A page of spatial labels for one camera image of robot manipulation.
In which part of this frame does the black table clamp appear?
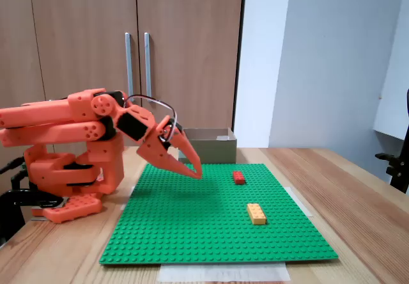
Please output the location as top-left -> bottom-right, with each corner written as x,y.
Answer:
0,168 -> 65,246

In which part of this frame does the brown wooden cabinet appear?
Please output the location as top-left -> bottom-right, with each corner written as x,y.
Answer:
0,0 -> 247,170

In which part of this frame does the yellow lego block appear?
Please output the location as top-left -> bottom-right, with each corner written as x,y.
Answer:
247,203 -> 268,226

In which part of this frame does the green lego baseplate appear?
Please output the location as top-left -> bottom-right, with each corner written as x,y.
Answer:
98,162 -> 339,266

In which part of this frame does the gripper motor servo cable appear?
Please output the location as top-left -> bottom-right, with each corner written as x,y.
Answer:
123,94 -> 178,143

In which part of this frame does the translucent masking tape strip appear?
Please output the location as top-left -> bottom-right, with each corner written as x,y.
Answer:
158,260 -> 291,283
120,185 -> 137,211
286,186 -> 314,218

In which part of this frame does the black power cable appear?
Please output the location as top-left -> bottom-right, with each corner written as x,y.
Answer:
0,157 -> 26,175

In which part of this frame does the white furniture panel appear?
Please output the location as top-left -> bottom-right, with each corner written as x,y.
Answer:
372,0 -> 409,141

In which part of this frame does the silver cabinet door handle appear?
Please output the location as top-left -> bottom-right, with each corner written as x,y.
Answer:
144,33 -> 153,99
124,33 -> 134,97

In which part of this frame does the open cardboard box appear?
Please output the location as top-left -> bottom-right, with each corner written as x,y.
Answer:
178,127 -> 238,165

